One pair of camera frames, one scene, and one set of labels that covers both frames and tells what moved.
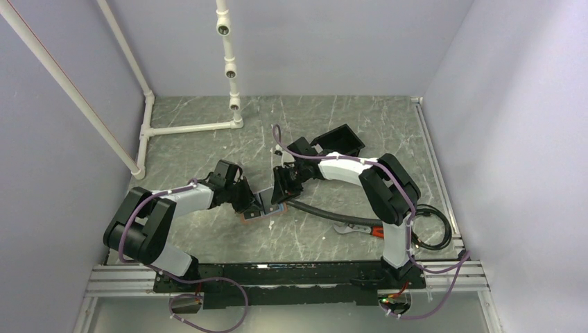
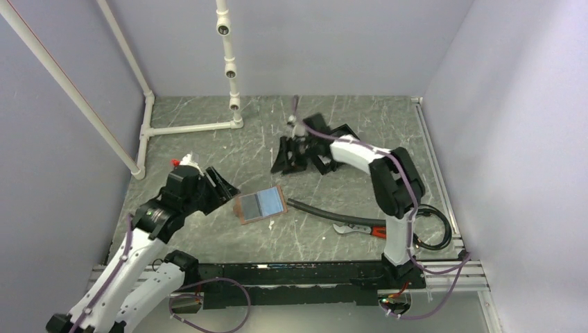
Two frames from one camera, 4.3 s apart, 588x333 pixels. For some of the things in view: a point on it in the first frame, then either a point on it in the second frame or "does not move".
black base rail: (290, 284) does not move
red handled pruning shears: (376, 231) does not move
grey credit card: (265, 198) → (250, 207)
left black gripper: (249, 199) → (223, 191)
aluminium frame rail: (453, 275) does not move
